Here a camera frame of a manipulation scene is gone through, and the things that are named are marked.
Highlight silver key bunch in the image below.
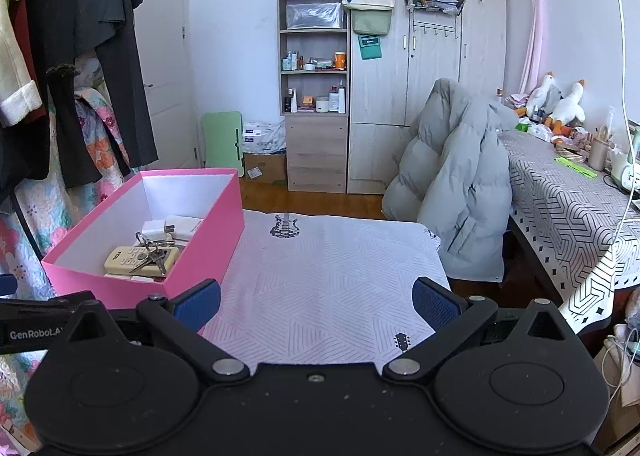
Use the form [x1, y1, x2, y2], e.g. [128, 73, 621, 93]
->
[130, 232, 180, 277]

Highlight white remote with display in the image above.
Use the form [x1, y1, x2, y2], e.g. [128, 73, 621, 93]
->
[103, 246, 163, 279]

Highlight pink cardboard box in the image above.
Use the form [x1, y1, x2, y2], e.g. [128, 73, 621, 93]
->
[42, 168, 244, 310]

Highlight white 90W charger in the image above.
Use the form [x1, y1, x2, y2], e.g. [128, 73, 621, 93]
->
[165, 215, 203, 242]

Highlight white power bank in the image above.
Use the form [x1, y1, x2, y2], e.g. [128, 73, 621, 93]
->
[105, 274, 156, 284]

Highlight small white charger cube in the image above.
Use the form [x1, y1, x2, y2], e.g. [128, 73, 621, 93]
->
[141, 220, 174, 242]

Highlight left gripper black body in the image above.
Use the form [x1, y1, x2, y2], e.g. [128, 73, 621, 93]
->
[1, 274, 98, 355]

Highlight grey puffer jacket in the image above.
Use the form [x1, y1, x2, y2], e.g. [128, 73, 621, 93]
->
[382, 78, 518, 283]

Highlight geometric patterned tablecloth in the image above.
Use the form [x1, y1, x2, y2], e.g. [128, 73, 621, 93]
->
[500, 130, 639, 334]

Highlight cardboard box on floor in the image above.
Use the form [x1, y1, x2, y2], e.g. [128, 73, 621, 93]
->
[243, 152, 288, 187]

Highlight green folding table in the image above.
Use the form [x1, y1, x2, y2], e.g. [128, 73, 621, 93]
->
[202, 111, 244, 177]

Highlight tissue packs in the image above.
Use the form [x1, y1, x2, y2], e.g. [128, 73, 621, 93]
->
[242, 120, 286, 155]

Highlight beige cup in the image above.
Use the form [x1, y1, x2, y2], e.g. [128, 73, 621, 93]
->
[588, 138, 610, 171]

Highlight white goose plush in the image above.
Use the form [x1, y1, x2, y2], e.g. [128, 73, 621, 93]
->
[547, 79, 586, 133]

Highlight light wood wardrobe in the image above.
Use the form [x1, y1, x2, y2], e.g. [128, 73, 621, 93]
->
[347, 0, 508, 194]

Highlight cream fleece jacket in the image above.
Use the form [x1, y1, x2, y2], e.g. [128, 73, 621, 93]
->
[0, 0, 42, 127]

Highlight teal hanging card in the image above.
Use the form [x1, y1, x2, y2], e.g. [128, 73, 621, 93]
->
[358, 34, 382, 61]

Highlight pink hanging towel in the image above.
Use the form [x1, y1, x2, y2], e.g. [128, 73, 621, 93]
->
[520, 0, 546, 94]

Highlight white door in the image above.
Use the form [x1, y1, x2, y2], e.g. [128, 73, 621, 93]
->
[134, 0, 198, 169]

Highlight green hanging pouch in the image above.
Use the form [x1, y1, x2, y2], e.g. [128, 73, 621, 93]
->
[350, 10, 393, 36]

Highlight over-door hanging rack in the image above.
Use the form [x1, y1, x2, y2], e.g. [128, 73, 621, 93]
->
[405, 0, 465, 38]

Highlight wooden shelf cabinet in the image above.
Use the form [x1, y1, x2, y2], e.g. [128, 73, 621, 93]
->
[278, 0, 350, 193]

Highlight dark grey hanging shirt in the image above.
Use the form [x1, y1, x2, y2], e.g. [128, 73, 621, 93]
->
[75, 0, 158, 168]

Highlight black hanging coat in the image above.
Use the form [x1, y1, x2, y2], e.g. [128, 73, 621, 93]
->
[1, 0, 101, 197]

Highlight white cable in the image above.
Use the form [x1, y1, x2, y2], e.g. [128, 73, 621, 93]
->
[598, 0, 640, 247]

